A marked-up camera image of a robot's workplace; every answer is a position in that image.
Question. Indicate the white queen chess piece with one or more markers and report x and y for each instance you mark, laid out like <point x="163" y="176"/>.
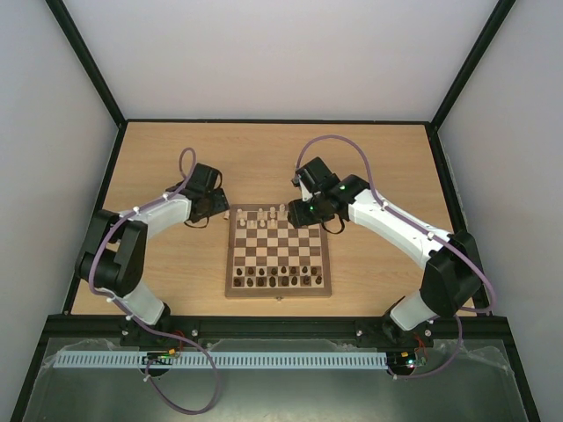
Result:
<point x="281" y="213"/>

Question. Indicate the wooden chess board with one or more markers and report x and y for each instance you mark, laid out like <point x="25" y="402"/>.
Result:
<point x="284" y="245"/>

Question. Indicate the dark pieces row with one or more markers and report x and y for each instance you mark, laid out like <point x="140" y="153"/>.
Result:
<point x="256" y="271"/>
<point x="274" y="281"/>

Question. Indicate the black aluminium frame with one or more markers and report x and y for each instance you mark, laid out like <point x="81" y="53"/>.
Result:
<point x="482" y="327"/>

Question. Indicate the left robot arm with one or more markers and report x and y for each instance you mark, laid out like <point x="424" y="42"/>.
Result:
<point x="111" y="259"/>

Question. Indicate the dark pieces back row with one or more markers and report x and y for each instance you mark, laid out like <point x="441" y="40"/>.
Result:
<point x="256" y="271"/>

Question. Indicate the dark pieces front row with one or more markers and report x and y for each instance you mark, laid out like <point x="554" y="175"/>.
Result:
<point x="274" y="281"/>

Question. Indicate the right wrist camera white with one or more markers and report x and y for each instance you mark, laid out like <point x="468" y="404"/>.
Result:
<point x="306" y="195"/>

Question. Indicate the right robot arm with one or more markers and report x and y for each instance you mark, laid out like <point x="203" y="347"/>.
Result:
<point x="452" y="272"/>

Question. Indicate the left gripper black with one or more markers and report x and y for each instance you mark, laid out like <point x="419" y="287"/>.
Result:
<point x="222" y="204"/>

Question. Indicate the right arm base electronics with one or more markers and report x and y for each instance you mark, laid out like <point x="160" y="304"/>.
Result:
<point x="409" y="357"/>

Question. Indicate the grey slotted cable duct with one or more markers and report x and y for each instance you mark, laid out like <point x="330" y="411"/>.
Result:
<point x="226" y="360"/>

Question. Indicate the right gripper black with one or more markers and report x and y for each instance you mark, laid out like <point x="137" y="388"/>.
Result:
<point x="298" y="213"/>

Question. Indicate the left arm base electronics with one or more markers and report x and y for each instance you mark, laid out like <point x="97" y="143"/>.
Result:
<point x="158" y="361"/>

